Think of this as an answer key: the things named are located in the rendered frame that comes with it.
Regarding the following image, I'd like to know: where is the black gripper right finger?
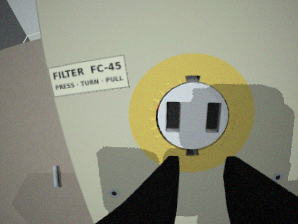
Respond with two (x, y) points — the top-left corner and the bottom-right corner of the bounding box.
(223, 156), (298, 224)

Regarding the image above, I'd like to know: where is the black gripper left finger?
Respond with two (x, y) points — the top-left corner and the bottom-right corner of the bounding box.
(96, 155), (180, 224)

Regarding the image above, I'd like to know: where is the white cylinder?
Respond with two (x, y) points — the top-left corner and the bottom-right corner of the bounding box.
(158, 76), (227, 149)

